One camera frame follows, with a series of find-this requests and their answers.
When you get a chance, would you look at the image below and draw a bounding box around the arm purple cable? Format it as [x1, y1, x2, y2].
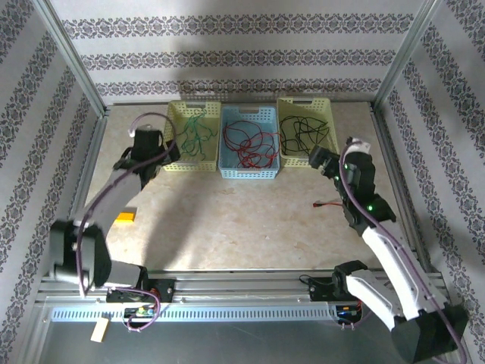
[340, 142, 468, 364]
[75, 112, 179, 334]

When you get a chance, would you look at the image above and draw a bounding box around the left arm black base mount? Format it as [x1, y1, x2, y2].
[105, 278, 177, 303]

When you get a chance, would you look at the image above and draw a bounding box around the grey metal plate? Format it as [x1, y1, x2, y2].
[22, 303, 462, 364]

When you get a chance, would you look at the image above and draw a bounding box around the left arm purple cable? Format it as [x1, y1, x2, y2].
[75, 112, 179, 334]

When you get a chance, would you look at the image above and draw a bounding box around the orange yellow block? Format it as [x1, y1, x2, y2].
[115, 207, 138, 224]

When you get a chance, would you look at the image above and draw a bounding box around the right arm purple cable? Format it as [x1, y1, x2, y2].
[340, 142, 468, 364]

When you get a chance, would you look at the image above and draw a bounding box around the aluminium side rail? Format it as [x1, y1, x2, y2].
[52, 109, 111, 276]
[369, 108, 433, 273]

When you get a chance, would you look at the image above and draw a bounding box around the small circuit board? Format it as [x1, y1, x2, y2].
[124, 306, 157, 320]
[336, 305, 364, 319]

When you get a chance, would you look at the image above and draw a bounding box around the aluminium frame post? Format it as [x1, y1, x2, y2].
[32, 0, 109, 118]
[373, 0, 444, 111]

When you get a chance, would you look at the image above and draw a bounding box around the thin red cable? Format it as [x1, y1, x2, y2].
[227, 124, 281, 168]
[223, 121, 282, 170]

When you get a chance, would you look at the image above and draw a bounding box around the small tan wooden block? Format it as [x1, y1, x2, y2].
[90, 317, 110, 344]

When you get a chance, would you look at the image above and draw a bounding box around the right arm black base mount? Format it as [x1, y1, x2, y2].
[299, 276, 361, 303]

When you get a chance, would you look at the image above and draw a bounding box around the yellow plastic basket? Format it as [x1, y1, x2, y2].
[158, 100, 223, 173]
[276, 96, 340, 169]

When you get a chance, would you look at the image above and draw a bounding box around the slotted grey cable duct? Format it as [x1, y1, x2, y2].
[51, 304, 340, 323]

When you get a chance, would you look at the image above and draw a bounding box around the blue plastic basket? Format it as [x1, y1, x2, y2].
[217, 105, 282, 180]

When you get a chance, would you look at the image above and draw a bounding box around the aluminium mounting rail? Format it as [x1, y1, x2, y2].
[36, 269, 452, 304]

